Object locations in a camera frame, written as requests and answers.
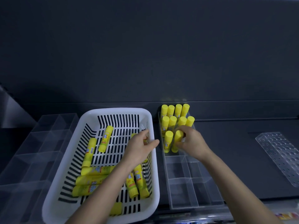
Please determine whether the colourful packet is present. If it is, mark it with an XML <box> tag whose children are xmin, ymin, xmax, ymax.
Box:
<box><xmin>275</xmin><ymin>212</ymin><xmax>299</xmax><ymax>221</ymax></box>

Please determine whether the clear dimpled plastic tray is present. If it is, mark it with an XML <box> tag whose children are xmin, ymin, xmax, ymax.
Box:
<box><xmin>255</xmin><ymin>132</ymin><xmax>299</xmax><ymax>188</ymax></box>

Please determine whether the person's left forearm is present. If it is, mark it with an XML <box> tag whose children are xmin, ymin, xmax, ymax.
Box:
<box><xmin>66</xmin><ymin>159</ymin><xmax>139</xmax><ymax>224</ymax></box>

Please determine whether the person's right forearm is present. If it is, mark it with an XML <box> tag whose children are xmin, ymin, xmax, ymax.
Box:
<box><xmin>200</xmin><ymin>151</ymin><xmax>282</xmax><ymax>224</ymax></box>

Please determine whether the person's left hand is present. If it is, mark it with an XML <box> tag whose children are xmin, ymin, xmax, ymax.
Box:
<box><xmin>121</xmin><ymin>130</ymin><xmax>160</xmax><ymax>169</ymax></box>

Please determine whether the person's right hand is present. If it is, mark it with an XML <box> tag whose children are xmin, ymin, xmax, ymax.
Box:
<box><xmin>175</xmin><ymin>125</ymin><xmax>212</xmax><ymax>162</ymax></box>

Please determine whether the group of upright glue sticks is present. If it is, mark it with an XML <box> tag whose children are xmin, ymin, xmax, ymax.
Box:
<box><xmin>160</xmin><ymin>104</ymin><xmax>195</xmax><ymax>154</ymax></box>

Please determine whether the large clear divided organizer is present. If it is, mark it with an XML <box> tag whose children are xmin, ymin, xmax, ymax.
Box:
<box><xmin>0</xmin><ymin>113</ymin><xmax>80</xmax><ymax>224</ymax></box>

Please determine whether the small clear divided organizer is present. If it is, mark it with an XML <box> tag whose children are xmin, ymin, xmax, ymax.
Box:
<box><xmin>158</xmin><ymin>111</ymin><xmax>226</xmax><ymax>210</ymax></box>

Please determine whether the pile of loose glue sticks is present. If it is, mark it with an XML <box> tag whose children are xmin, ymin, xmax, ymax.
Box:
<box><xmin>72</xmin><ymin>125</ymin><xmax>150</xmax><ymax>216</ymax></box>

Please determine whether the white slotted plastic basket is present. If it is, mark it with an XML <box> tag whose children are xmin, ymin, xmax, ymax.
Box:
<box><xmin>42</xmin><ymin>108</ymin><xmax>160</xmax><ymax>224</ymax></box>

